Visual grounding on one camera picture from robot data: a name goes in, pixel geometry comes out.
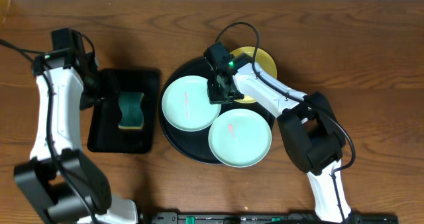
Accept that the mint green plate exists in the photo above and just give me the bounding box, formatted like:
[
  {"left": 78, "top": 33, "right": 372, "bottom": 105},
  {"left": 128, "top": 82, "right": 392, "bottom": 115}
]
[
  {"left": 161, "top": 76, "right": 221, "bottom": 132},
  {"left": 208, "top": 109, "right": 272, "bottom": 168}
]

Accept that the yellow plate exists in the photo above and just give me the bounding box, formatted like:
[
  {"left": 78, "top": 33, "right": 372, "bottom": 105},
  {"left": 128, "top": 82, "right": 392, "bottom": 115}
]
[{"left": 231, "top": 46, "right": 278, "bottom": 104}]

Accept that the green yellow sponge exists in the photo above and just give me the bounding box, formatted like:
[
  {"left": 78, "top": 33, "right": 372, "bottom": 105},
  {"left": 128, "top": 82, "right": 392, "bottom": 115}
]
[{"left": 118, "top": 91, "right": 144, "bottom": 130}]

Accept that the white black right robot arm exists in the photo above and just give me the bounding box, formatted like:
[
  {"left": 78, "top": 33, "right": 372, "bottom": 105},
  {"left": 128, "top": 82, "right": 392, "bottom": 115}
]
[{"left": 205, "top": 54, "right": 352, "bottom": 223}]

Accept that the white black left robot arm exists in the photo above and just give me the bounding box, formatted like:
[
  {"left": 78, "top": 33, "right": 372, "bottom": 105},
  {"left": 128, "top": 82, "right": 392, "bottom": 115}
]
[{"left": 14, "top": 48, "right": 138, "bottom": 223}]

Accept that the rectangular black tray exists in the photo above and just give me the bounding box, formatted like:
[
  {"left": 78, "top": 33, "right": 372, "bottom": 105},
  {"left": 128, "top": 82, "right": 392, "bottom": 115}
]
[{"left": 87, "top": 69, "right": 160, "bottom": 154}]

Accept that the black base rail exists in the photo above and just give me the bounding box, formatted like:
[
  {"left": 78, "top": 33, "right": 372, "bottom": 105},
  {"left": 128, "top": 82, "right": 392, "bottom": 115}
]
[{"left": 150, "top": 212, "right": 399, "bottom": 224}]

